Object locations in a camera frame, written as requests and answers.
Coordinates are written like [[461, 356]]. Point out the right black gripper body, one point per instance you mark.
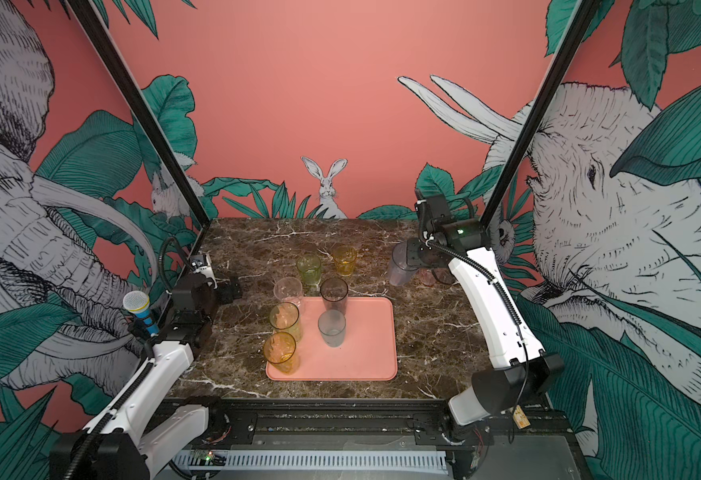
[[421, 255]]

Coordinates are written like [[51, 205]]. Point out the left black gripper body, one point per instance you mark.
[[217, 295]]

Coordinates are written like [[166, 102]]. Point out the grey tall glass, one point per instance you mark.
[[399, 271]]

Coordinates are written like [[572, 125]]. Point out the yellow short glass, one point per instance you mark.
[[344, 259]]

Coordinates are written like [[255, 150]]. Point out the light green tall glass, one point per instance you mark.
[[285, 318]]

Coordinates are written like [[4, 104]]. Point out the clear glass tumbler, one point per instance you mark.
[[289, 289]]

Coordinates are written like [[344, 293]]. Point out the amber tall glass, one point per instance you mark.
[[281, 352]]

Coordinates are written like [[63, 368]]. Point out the dark brown glass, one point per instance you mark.
[[334, 292]]

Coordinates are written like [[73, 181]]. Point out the pink square tray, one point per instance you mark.
[[367, 354]]

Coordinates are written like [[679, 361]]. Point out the green short glass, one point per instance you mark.
[[310, 269]]

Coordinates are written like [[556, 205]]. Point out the teal wine glass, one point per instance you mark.
[[332, 326]]

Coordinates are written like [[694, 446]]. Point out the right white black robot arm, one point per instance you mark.
[[521, 368]]

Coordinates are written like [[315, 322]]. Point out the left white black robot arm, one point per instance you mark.
[[118, 443]]

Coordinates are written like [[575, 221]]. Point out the pink glass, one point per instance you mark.
[[426, 278]]

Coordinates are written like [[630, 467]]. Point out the blue yellow toy microphone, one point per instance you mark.
[[137, 303]]

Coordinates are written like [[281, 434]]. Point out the yellow tag label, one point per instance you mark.
[[519, 418]]

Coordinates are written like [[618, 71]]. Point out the white ventilation grille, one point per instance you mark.
[[429, 462]]

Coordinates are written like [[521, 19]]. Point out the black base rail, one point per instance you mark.
[[237, 422]]

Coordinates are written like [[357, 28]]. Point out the left black frame post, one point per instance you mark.
[[95, 31]]

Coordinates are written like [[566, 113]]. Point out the black frame post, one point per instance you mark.
[[95, 31], [573, 35]]

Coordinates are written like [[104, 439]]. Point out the right black frame post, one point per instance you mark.
[[573, 35]]

